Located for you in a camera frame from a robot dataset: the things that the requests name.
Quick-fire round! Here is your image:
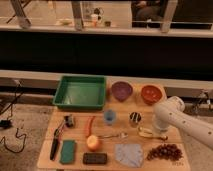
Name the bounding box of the black cable on floor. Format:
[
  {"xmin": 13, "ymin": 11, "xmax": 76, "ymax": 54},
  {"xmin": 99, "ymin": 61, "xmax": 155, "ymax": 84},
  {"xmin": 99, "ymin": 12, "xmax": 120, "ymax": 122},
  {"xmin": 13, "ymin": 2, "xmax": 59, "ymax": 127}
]
[{"xmin": 0, "ymin": 79, "xmax": 28, "ymax": 154}]

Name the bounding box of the black rectangular block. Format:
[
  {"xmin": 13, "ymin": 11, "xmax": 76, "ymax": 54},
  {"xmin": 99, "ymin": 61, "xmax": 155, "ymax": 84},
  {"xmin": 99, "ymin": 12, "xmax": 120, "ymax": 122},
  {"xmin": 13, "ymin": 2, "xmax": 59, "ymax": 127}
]
[{"xmin": 83, "ymin": 153, "xmax": 108, "ymax": 164}]

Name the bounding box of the orange bowl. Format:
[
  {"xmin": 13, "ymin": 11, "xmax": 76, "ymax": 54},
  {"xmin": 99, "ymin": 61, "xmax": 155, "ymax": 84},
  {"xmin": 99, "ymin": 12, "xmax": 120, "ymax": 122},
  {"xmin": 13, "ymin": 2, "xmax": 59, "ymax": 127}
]
[{"xmin": 141, "ymin": 85, "xmax": 162, "ymax": 105}]

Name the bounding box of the blue grey cloth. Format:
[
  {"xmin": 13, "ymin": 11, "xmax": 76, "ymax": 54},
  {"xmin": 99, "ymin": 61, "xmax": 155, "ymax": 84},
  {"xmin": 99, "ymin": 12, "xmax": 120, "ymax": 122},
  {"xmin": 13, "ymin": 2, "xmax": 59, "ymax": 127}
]
[{"xmin": 114, "ymin": 144, "xmax": 143, "ymax": 168}]

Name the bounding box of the orange yellow apple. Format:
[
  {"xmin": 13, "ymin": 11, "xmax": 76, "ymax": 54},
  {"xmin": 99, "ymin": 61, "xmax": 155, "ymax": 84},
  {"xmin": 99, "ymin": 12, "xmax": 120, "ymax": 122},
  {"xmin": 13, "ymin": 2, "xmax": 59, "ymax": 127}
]
[{"xmin": 86, "ymin": 135, "xmax": 101, "ymax": 151}]

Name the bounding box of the purple bowl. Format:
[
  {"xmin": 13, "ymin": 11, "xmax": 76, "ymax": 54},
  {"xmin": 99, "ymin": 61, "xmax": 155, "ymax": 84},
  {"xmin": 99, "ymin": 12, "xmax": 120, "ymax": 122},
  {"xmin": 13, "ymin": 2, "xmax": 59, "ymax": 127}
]
[{"xmin": 111, "ymin": 81, "xmax": 133, "ymax": 102}]

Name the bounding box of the blue paper cup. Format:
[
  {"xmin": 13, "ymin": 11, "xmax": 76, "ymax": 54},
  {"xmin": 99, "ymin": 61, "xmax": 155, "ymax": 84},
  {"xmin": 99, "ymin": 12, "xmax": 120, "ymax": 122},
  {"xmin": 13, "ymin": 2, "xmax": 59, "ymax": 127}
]
[{"xmin": 104, "ymin": 110, "xmax": 116, "ymax": 125}]

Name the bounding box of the green plastic tray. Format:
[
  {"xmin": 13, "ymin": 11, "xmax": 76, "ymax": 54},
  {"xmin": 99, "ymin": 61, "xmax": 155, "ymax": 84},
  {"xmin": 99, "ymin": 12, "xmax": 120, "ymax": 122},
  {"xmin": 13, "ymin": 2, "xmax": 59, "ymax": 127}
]
[{"xmin": 53, "ymin": 76, "xmax": 106, "ymax": 110}]

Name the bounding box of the metal cup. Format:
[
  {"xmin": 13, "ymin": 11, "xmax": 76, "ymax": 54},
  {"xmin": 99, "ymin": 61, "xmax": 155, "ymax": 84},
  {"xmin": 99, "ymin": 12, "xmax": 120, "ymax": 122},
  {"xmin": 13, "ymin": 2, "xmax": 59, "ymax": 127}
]
[{"xmin": 129, "ymin": 112, "xmax": 142, "ymax": 127}]

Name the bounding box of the bunch of dark grapes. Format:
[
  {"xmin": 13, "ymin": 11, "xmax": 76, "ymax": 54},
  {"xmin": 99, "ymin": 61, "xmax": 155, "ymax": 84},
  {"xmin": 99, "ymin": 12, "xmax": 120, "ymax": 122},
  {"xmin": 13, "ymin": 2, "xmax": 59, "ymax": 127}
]
[{"xmin": 147, "ymin": 144, "xmax": 182, "ymax": 161}]

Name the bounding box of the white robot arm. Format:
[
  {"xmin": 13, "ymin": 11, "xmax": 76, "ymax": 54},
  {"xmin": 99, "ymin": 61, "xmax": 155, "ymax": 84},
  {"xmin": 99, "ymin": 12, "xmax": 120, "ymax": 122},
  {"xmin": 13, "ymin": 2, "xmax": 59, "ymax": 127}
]
[{"xmin": 153, "ymin": 96, "xmax": 213, "ymax": 149}]

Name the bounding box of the black handled knife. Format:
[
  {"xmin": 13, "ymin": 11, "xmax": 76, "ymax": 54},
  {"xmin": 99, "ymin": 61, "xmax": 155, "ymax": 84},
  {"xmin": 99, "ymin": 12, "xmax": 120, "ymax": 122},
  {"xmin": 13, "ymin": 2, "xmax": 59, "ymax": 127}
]
[{"xmin": 50, "ymin": 138, "xmax": 59, "ymax": 161}]

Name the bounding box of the green sponge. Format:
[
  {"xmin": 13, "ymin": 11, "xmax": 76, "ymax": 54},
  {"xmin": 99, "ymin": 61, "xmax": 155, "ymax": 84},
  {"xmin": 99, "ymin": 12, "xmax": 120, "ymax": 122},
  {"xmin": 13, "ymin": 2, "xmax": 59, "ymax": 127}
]
[{"xmin": 60, "ymin": 140, "xmax": 76, "ymax": 164}]

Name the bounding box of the small black binder clip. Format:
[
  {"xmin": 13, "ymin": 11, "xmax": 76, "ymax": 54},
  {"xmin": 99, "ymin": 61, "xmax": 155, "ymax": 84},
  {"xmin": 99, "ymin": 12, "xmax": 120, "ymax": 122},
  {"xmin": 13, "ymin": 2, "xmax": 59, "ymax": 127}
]
[{"xmin": 64, "ymin": 115, "xmax": 74, "ymax": 127}]

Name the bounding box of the yellow banana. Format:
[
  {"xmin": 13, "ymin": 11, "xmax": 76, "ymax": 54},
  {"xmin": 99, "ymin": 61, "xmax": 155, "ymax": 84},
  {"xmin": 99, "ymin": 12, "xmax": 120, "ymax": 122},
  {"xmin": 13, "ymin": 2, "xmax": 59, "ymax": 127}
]
[{"xmin": 138, "ymin": 127, "xmax": 168, "ymax": 141}]

